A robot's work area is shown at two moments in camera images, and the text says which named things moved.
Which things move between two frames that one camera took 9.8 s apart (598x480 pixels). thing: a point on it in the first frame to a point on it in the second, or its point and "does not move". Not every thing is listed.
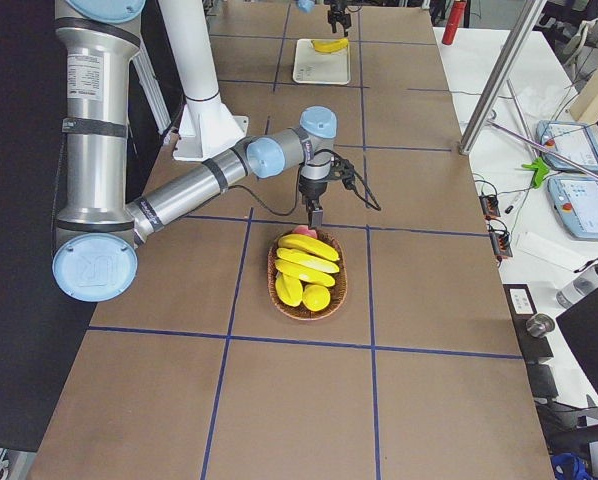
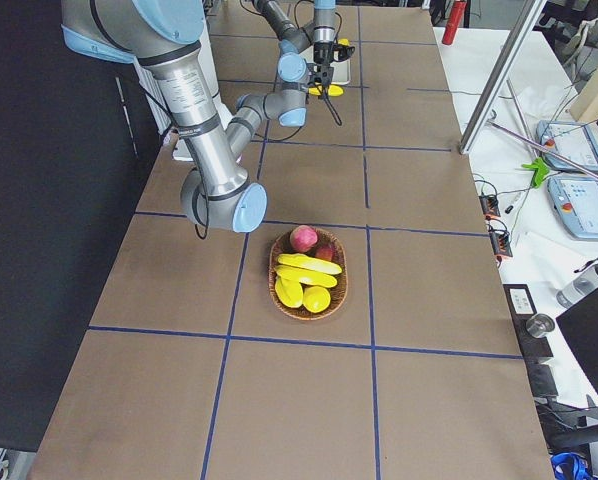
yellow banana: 308,244 to 333,90
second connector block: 500,240 does not move
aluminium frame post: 500,75 does not move
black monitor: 591,325 does not move
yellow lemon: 315,297 does not move
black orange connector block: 490,206 does not move
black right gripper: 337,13 to 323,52
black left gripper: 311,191 to 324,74
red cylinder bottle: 454,22 does not move
